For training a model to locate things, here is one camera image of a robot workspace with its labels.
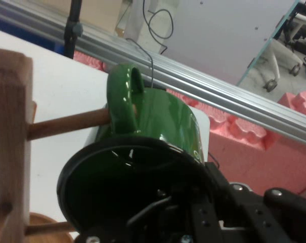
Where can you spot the white partition panel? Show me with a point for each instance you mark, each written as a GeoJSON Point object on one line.
{"type": "Point", "coordinates": [213, 33]}

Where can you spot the pink foam block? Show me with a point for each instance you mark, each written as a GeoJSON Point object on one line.
{"type": "Point", "coordinates": [298, 103]}

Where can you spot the dark blue foam sheet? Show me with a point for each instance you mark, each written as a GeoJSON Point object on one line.
{"type": "Point", "coordinates": [21, 30]}

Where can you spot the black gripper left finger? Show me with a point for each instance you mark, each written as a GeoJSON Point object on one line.
{"type": "Point", "coordinates": [206, 222]}

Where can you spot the pink foam packing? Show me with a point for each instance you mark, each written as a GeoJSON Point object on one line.
{"type": "Point", "coordinates": [243, 157]}

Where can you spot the wooden mug tree stand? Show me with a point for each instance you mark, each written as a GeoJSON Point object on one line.
{"type": "Point", "coordinates": [6, 126]}

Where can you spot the slanted aluminium frame rail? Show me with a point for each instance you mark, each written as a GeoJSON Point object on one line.
{"type": "Point", "coordinates": [193, 76]}

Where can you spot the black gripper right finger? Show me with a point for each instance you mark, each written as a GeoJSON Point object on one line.
{"type": "Point", "coordinates": [289, 217]}

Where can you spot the black tripod stand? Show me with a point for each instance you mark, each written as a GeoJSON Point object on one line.
{"type": "Point", "coordinates": [73, 30]}

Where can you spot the green enamel mug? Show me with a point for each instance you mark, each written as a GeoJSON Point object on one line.
{"type": "Point", "coordinates": [165, 119]}

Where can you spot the white office chair base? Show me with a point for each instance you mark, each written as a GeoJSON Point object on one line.
{"type": "Point", "coordinates": [276, 58]}

